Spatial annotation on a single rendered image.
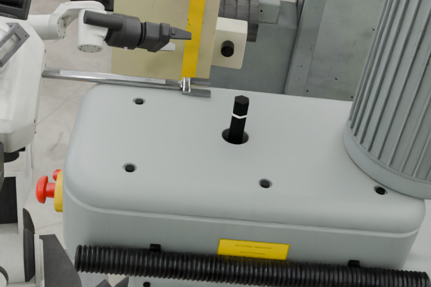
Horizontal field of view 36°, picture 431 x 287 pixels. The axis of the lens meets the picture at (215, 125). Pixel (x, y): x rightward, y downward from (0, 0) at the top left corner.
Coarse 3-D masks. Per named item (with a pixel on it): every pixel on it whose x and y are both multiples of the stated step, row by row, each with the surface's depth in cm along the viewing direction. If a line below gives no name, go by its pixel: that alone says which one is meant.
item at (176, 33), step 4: (172, 28) 177; (176, 28) 177; (172, 32) 176; (176, 32) 177; (180, 32) 178; (184, 32) 178; (188, 32) 179; (172, 36) 176; (176, 36) 177; (180, 36) 178; (184, 36) 178; (188, 36) 179
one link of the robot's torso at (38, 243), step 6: (36, 234) 184; (36, 240) 182; (36, 246) 180; (42, 246) 183; (36, 252) 180; (42, 252) 182; (36, 258) 180; (42, 258) 182; (36, 264) 180; (42, 264) 182; (36, 270) 181; (42, 270) 185; (36, 276) 183; (42, 276) 187; (24, 282) 187; (30, 282) 188; (36, 282) 186
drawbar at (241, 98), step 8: (240, 96) 88; (240, 104) 87; (248, 104) 87; (240, 112) 87; (232, 120) 89; (240, 120) 88; (232, 128) 89; (240, 128) 89; (232, 136) 90; (240, 136) 90
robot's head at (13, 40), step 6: (0, 30) 128; (6, 30) 128; (0, 36) 128; (12, 36) 128; (6, 42) 128; (12, 42) 129; (6, 48) 129; (0, 54) 128; (6, 66) 134; (0, 72) 133; (6, 72) 134
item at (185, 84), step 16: (80, 80) 96; (96, 80) 96; (112, 80) 97; (128, 80) 97; (144, 80) 97; (160, 80) 98; (176, 80) 99; (192, 80) 99; (208, 80) 100; (208, 96) 97
